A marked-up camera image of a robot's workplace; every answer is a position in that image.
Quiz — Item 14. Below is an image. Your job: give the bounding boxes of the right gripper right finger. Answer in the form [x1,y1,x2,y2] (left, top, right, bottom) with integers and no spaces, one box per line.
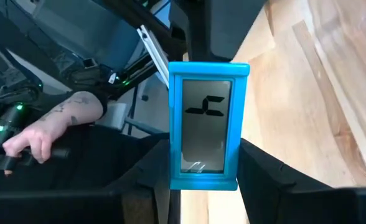
[236,139,335,224]

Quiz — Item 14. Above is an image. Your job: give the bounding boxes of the teal digital clock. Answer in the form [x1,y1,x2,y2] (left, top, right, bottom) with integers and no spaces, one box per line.
[168,61,251,192]

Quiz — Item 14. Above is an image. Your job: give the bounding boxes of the person's hand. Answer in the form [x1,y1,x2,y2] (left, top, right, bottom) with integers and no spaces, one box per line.
[1,124,69,165]

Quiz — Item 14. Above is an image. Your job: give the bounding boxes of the silver aluminium extrusion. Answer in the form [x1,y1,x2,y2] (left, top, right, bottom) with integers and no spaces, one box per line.
[136,24,171,88]

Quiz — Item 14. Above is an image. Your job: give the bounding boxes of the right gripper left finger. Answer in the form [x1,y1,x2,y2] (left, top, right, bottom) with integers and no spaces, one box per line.
[108,139,175,224]

